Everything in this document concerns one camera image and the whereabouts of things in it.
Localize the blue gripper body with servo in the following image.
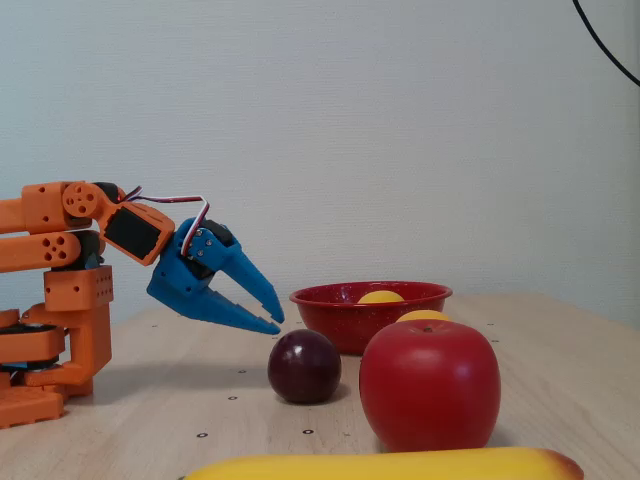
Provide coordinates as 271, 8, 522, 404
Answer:
146, 217, 234, 322

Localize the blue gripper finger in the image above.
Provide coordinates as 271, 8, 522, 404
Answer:
187, 227, 286, 325
199, 288, 283, 336

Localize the yellow plastic lemon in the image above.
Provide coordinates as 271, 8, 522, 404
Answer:
357, 290, 405, 305

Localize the red speckled enamel bowl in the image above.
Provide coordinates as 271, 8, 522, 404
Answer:
289, 280, 454, 356

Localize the dark purple plastic plum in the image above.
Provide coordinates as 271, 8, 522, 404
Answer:
267, 328, 343, 405

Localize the orange plastic orange fruit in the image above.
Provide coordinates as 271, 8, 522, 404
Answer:
395, 309, 451, 324

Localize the red plastic apple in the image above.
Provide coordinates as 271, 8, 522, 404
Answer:
358, 319, 502, 454

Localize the yellow plastic banana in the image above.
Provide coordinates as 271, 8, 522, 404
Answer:
182, 447, 585, 480

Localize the white red servo cable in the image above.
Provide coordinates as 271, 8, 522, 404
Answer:
115, 186, 211, 257

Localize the black hanging cable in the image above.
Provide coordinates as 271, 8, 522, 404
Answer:
572, 0, 640, 87

